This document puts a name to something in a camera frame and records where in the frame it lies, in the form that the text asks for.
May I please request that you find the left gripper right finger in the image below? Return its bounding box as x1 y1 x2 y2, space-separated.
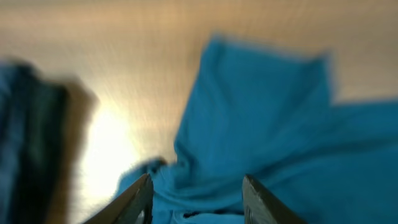
242 175 306 224

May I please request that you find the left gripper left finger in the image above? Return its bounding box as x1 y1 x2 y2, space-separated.
84 174 154 224

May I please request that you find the blue polo shirt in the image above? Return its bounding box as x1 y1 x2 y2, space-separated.
118 37 397 223

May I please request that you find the folded black bottom garment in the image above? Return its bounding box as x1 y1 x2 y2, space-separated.
10 69 68 224

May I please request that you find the folded dark blue garment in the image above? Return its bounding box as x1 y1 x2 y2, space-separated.
1 63 27 223

